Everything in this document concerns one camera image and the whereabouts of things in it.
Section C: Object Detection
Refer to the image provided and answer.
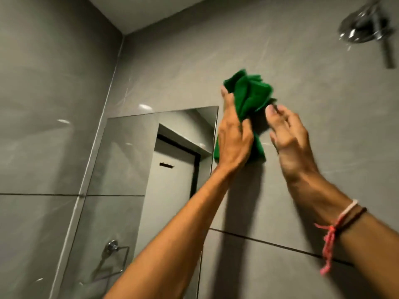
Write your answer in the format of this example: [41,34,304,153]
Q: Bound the person's left forearm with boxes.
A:
[104,163,233,299]

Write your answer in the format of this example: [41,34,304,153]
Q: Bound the pink and white thread bracelet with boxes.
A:
[314,199,359,276]

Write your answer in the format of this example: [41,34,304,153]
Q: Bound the person's left hand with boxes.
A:
[217,86,254,172]

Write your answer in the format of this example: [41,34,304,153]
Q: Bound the chrome towel ring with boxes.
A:
[91,240,130,282]

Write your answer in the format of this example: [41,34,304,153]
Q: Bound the dark thread bracelet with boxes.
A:
[335,207,368,238]

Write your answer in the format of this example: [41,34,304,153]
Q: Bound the frameless wall mirror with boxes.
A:
[57,106,219,299]

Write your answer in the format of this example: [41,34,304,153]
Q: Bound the person's right forearm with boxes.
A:
[286,172,399,299]

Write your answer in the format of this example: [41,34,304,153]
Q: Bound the chrome shower head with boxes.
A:
[338,2,392,44]

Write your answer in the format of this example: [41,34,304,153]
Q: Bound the person's right hand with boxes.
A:
[265,104,319,185]

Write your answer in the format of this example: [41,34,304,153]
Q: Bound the green cleaning cloth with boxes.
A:
[213,69,277,163]

